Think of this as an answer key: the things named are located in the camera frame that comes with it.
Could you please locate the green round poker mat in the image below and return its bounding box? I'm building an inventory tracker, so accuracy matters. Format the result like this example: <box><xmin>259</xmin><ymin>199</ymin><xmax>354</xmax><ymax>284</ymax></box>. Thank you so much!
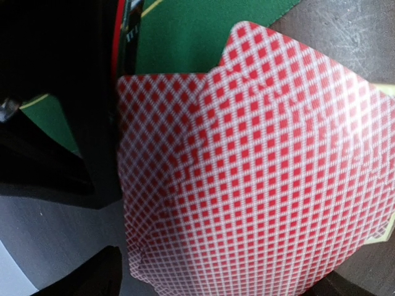
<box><xmin>18</xmin><ymin>0</ymin><xmax>297</xmax><ymax>155</ymax></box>

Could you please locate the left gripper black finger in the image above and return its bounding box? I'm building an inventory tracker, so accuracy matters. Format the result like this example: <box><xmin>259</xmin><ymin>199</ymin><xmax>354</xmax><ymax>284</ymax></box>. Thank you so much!
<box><xmin>35</xmin><ymin>246</ymin><xmax>123</xmax><ymax>296</ymax></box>

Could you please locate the red backed card deck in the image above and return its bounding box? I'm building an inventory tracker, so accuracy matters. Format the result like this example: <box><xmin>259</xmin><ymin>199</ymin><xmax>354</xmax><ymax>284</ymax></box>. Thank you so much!
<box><xmin>117</xmin><ymin>22</ymin><xmax>394</xmax><ymax>295</ymax></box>

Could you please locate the black triangular all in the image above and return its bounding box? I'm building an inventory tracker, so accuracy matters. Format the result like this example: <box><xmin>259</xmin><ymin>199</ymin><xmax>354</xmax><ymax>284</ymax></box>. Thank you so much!
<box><xmin>110</xmin><ymin>0</ymin><xmax>144</xmax><ymax>81</ymax></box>

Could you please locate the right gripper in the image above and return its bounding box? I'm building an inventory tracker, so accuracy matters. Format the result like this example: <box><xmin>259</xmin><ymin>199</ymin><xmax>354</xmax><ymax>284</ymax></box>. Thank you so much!
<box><xmin>1</xmin><ymin>1</ymin><xmax>122</xmax><ymax>209</ymax></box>

